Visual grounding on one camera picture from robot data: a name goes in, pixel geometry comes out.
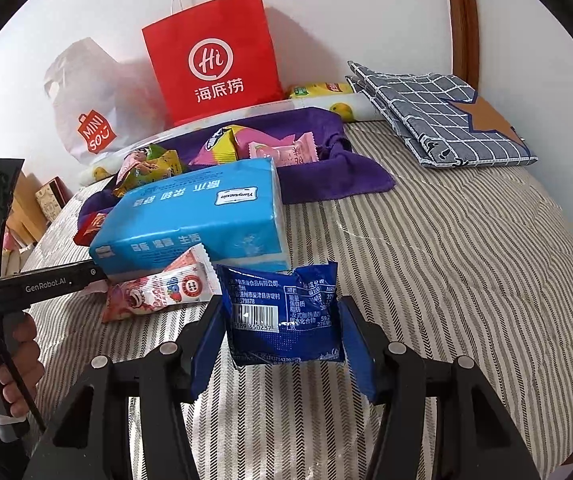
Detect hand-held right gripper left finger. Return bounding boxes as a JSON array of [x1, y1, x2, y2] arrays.
[[31, 295, 224, 480]]

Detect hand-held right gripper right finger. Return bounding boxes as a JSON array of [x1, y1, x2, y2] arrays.
[[339, 295, 542, 480]]

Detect red white strawberry snack packet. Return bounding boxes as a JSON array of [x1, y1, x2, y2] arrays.
[[101, 242, 222, 323]]

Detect dark blue snack packet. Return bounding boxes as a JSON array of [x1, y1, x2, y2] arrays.
[[215, 260, 345, 367]]

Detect green snack packet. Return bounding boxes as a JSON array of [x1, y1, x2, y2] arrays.
[[113, 151, 183, 198]]

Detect purple towel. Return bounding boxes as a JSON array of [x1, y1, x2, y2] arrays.
[[76, 106, 397, 241]]

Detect person's left hand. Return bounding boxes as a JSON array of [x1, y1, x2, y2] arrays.
[[0, 311, 45, 415]]

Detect wooden boxes at bedside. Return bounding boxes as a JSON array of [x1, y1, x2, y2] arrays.
[[4, 172, 50, 248]]

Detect dark patterned box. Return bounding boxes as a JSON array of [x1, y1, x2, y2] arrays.
[[35, 176, 74, 224]]

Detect striped bed sheet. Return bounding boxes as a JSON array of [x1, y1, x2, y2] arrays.
[[16, 120, 573, 480]]

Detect blue tissue pack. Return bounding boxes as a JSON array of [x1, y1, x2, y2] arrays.
[[89, 156, 289, 283]]

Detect pink patterned snack packet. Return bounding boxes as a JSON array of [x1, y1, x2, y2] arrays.
[[119, 147, 152, 178]]

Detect white translucent plastic bag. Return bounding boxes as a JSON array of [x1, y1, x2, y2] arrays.
[[43, 36, 167, 166]]

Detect yellow pink snack packet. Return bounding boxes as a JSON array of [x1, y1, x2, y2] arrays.
[[188, 124, 247, 167]]

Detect pale pink snack packet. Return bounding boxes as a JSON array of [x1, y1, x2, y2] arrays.
[[248, 131, 319, 167]]

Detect rolled fruit print mat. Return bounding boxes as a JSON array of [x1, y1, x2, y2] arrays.
[[79, 95, 382, 186]]

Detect grey checked cushion with star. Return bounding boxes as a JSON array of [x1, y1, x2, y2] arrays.
[[345, 60, 539, 167]]

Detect yellow snack bag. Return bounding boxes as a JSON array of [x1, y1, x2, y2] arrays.
[[286, 81, 354, 101]]

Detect red paper bag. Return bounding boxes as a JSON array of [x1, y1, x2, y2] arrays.
[[141, 0, 280, 126]]

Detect black cable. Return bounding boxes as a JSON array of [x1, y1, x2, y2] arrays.
[[0, 280, 47, 433]]

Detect brown wooden frame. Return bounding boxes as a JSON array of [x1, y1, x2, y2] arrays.
[[440, 0, 482, 81]]

